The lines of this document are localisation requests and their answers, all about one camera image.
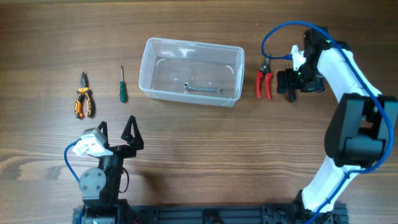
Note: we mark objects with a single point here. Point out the green handled screwdriver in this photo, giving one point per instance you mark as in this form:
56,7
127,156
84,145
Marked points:
123,91

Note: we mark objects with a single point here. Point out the clear plastic container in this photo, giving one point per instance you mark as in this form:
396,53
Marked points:
167,64

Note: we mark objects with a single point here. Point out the red handled wire cutters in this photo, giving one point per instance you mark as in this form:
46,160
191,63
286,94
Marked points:
264,77

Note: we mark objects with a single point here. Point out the orange black pliers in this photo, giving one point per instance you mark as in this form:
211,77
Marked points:
84,94

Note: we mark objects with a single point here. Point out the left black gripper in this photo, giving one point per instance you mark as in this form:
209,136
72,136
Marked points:
134,143

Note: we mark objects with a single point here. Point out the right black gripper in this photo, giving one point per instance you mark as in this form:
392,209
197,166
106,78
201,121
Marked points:
316,86

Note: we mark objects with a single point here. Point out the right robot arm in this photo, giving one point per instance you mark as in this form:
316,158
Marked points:
359,135

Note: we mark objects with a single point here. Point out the silver L socket wrench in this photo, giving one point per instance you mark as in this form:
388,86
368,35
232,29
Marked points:
193,88

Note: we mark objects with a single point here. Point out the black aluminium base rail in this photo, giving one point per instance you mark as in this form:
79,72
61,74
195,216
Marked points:
267,213

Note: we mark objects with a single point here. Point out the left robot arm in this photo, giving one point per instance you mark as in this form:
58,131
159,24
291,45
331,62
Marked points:
100,186

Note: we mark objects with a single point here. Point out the black red screwdriver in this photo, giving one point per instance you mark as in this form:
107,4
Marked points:
290,83

